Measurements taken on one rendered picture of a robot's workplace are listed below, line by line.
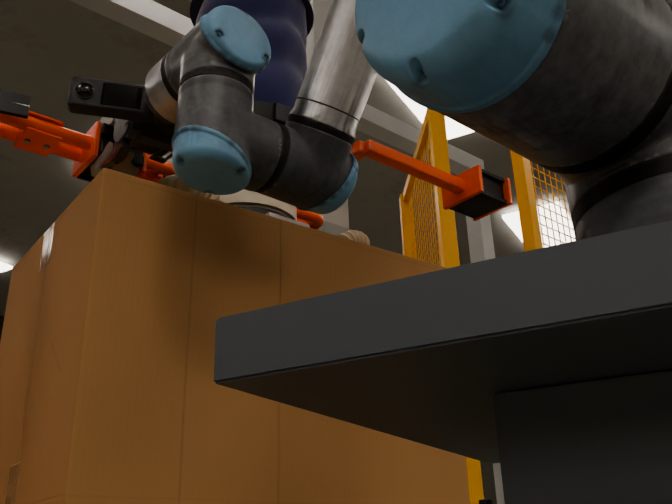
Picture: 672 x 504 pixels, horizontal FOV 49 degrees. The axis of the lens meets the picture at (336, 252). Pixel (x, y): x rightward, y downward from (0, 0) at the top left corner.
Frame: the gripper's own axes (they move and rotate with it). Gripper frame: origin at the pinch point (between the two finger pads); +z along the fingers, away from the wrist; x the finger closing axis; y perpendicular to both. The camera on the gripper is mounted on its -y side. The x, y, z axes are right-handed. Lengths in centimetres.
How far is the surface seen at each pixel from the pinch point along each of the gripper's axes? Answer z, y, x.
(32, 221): 628, 190, 277
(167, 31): 181, 102, 190
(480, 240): 179, 338, 138
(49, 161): 497, 156, 277
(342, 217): 94, 136, 64
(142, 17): 179, 87, 190
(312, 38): 94, 124, 143
